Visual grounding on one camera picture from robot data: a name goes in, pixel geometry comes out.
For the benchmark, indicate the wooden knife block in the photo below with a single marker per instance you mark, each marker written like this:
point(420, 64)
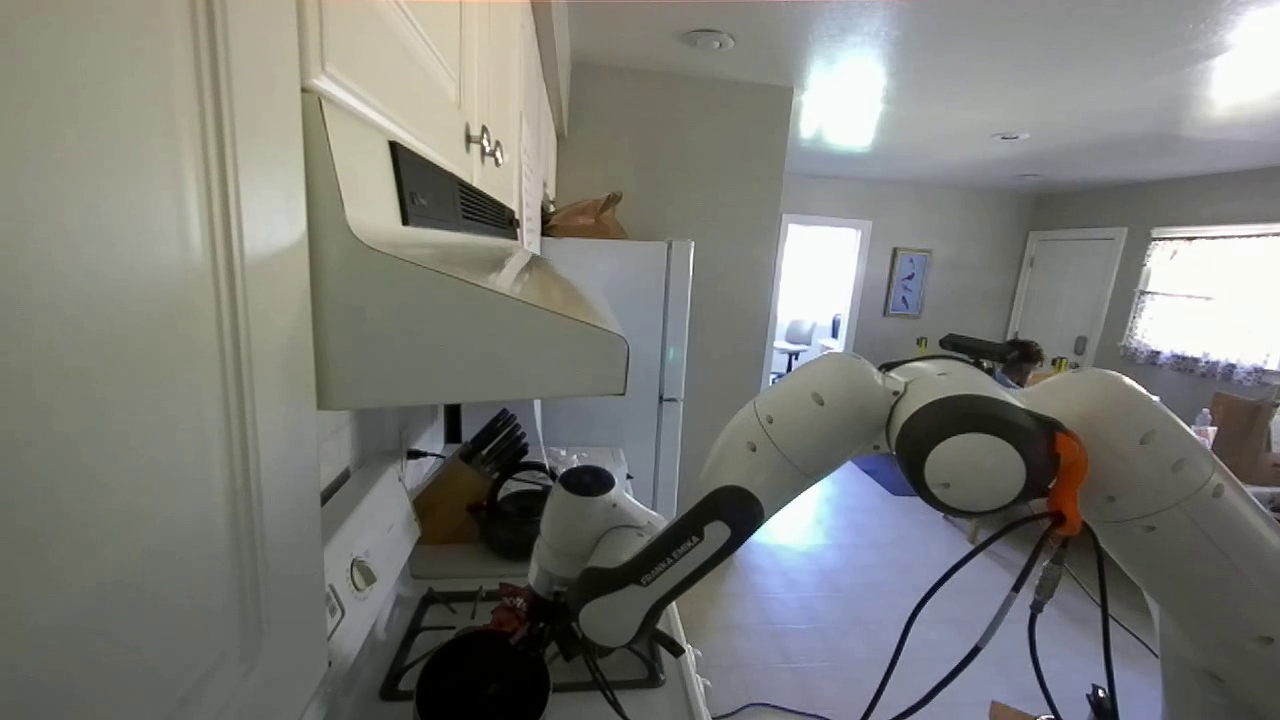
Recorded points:
point(446, 504)

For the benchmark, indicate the white gas stove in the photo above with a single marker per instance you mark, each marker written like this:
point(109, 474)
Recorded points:
point(365, 547)

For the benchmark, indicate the ceiling smoke detector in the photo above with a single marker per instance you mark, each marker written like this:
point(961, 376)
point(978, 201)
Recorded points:
point(711, 38)

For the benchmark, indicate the white refrigerator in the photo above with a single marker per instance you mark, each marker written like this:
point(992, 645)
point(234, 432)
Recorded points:
point(614, 305)

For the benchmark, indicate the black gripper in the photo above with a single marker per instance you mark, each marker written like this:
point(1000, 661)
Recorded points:
point(558, 617)

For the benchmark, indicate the recessed ceiling light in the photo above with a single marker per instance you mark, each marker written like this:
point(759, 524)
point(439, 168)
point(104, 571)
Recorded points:
point(1008, 132)

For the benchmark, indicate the metal cabinet knob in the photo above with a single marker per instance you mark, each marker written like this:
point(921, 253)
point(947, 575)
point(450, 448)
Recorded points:
point(495, 149)
point(473, 142)

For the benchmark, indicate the bright curtained window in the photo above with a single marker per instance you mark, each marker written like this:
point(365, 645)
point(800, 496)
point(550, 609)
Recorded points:
point(1204, 301)

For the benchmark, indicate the white range hood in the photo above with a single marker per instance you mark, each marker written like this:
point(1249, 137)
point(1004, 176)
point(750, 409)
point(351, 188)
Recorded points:
point(424, 333)

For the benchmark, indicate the white upper cabinet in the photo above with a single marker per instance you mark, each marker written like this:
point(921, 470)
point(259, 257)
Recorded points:
point(120, 333)
point(387, 52)

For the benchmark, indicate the orange chip packet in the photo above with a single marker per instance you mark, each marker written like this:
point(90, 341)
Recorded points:
point(515, 617)

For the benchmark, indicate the office chair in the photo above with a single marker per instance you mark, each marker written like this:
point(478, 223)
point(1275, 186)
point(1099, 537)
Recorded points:
point(797, 350)

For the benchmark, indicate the framed wall picture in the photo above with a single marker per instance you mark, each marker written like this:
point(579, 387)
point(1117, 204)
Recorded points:
point(910, 280)

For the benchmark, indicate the blue floor rug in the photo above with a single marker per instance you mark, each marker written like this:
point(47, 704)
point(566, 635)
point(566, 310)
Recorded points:
point(880, 474)

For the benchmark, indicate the white room door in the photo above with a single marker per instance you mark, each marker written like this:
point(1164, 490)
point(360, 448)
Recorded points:
point(1065, 285)

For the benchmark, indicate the steel saucepan with lid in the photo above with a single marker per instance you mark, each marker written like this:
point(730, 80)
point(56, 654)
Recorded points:
point(664, 642)

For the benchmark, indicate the cardboard box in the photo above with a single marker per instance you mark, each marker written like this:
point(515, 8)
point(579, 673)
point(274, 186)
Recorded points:
point(1246, 432)

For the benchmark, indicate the dark green kettle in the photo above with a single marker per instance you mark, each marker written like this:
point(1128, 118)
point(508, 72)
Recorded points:
point(515, 524)

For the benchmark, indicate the brown paper bag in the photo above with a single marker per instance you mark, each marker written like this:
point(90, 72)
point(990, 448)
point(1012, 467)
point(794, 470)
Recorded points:
point(587, 218)

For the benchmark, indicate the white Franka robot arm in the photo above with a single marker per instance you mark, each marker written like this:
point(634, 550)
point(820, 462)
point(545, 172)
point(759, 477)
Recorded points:
point(800, 427)

